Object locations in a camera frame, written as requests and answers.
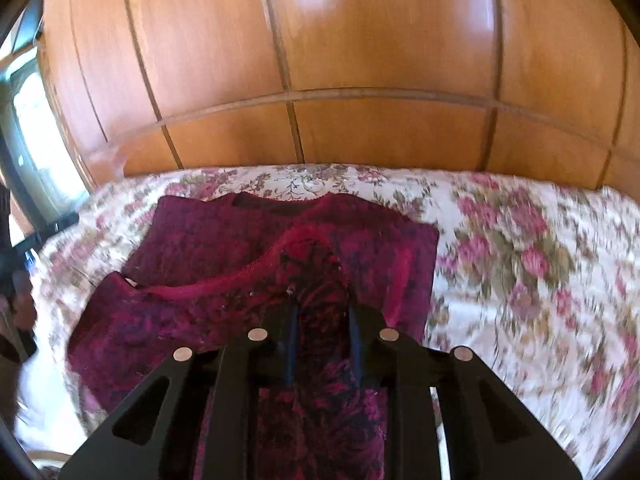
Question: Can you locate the floral bedsheet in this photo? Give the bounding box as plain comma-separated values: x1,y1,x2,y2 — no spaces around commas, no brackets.
14,161,640,468

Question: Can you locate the wooden wardrobe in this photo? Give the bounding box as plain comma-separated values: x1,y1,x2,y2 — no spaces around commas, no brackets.
36,0,640,192

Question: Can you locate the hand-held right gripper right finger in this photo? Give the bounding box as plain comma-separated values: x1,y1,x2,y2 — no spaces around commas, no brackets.
347,304,584,480

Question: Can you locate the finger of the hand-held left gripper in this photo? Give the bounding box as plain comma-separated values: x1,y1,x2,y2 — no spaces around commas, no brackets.
9,211,82,257

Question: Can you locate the dark red knit garment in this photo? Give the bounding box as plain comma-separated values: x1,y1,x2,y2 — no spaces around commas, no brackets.
66,191,442,480

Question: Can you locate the person's left hand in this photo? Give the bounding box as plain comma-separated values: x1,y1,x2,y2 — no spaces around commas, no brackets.
12,269,39,332

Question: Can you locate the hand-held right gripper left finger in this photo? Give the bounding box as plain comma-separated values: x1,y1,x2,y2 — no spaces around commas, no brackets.
59,304,302,480

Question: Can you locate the window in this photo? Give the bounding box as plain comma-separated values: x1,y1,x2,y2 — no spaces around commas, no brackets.
0,5,98,231

